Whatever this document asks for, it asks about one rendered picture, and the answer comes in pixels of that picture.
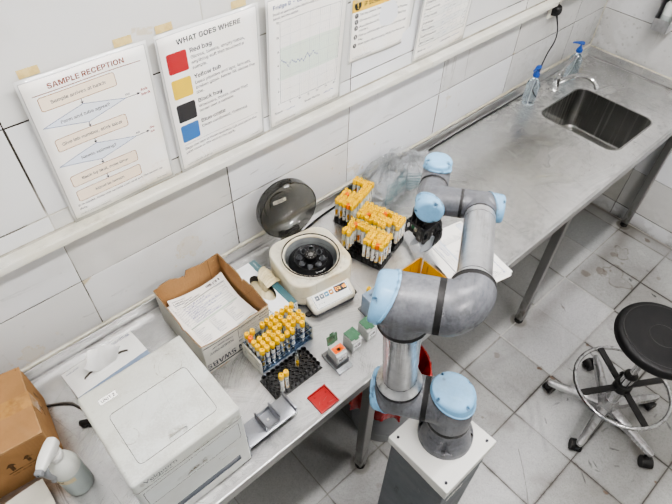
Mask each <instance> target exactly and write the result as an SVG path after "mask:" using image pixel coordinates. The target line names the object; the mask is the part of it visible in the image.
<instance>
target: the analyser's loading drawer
mask: <svg viewBox="0 0 672 504"><path fill-rule="evenodd" d="M281 394H282V396H280V397H279V398H278V399H276V400H275V401H274V402H273V403H271V404H270V403H269V402H268V403H267V405H268V406H267V407H266V408H264V409H263V410H262V411H260V412H259V413H258V414H256V413H254V417H253V418H251V419H250V420H249V421H248V422H246V423H245V424H244V429H245V433H246V435H247V437H248V442H249V446H250V448H252V447H253V446H254V445H256V444H257V443H258V442H259V441H261V440H262V439H263V438H264V437H266V436H267V435H268V434H269V433H271V432H272V431H273V430H275V429H276V428H277V427H278V426H280V425H281V424H282V423H283V422H285V421H286V420H287V419H288V418H290V417H291V416H292V415H294V414H298V410H297V406H296V405H295V404H294V403H293V402H292V401H291V399H290V398H289V397H288V396H287V395H286V394H285V393H284V392H283V391H282V392H281ZM267 418H269V420H268V421H267Z"/></svg>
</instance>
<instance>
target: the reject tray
mask: <svg viewBox="0 0 672 504"><path fill-rule="evenodd" d="M307 399H308V400H309V401H310V402H311V403H312V404H313V405H314V407H315V408H316V409H317V410H318V411H319V412H320V413H321V414H323V413H325V412H326V411H327V410H328V409H329V408H331V407H332V406H333V405H334V404H336V403H337V402H338V401H339V398H338V397H337V396H336V395H335V394H334V393H333V392H332V391H331V390H330V389H329V388H328V387H327V386H326V385H325V384H323V385H322V386H321V387H319V388H318V389H317V390H316V391H314V392H313V393H312V394H310V395H309V396H308V397H307Z"/></svg>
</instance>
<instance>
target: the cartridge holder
mask: <svg viewBox="0 0 672 504"><path fill-rule="evenodd" d="M322 357H323V358H324V360H325V361H326V362H327V363H328V364H329V365H330V366H331V367H332V368H333V369H334V370H335V372H336V373H337V374H338V375H339V376H341V375H342V374H343V373H345V372H346V371H348V370H349V369H350V368H352V367H353V364H352V363H351V362H350V361H349V357H348V356H347V358H346V359H344V360H343V361H341V362H340V363H339V364H336V363H335V362H334V361H333V359H332V358H331V357H330V356H329V355H328V350H327V351H326V352H324V353H323V354H322Z"/></svg>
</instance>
